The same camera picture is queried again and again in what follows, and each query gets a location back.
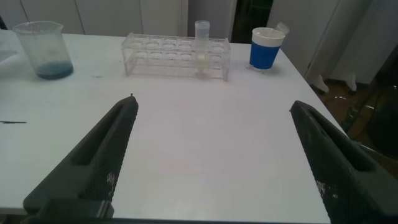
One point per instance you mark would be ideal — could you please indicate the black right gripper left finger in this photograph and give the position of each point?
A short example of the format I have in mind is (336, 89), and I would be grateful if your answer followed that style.
(93, 168)

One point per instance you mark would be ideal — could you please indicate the pale yellow pigment test tube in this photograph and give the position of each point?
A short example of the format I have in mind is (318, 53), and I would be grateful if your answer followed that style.
(202, 34)

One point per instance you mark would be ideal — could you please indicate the white folding partition screen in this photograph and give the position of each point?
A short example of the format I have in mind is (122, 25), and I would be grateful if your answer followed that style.
(311, 31)
(109, 15)

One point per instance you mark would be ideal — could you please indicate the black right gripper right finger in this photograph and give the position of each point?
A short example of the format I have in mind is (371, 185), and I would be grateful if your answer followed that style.
(345, 174)

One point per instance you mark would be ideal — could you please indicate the clear acrylic test tube rack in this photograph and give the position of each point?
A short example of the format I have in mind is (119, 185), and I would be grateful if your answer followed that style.
(174, 59)

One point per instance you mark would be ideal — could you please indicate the blue sleeved white paper cup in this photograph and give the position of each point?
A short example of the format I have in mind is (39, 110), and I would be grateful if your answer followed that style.
(264, 54)

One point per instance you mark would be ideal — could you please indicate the clear plastic beaker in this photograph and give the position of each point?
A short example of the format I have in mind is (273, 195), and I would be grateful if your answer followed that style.
(54, 70)

